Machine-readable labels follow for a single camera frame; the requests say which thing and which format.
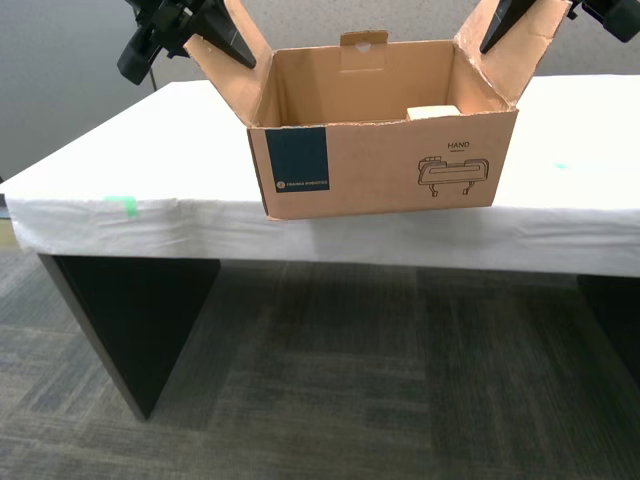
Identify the brown cardboard box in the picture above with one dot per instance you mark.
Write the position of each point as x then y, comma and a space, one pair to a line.
380, 170

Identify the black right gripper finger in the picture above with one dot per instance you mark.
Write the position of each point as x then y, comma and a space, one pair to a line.
505, 22
620, 17

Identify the bent light green tape piece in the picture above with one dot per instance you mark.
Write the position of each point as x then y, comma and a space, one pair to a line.
125, 202

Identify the small teal tape mark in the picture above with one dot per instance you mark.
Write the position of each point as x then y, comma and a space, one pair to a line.
561, 165

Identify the dark table frame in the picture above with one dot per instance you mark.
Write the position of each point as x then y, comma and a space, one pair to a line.
135, 325

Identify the light wooden block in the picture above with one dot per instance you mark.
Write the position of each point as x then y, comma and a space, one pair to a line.
430, 113

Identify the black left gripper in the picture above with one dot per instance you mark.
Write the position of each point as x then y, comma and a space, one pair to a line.
175, 20

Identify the white table cloth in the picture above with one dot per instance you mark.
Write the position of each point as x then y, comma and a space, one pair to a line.
150, 150

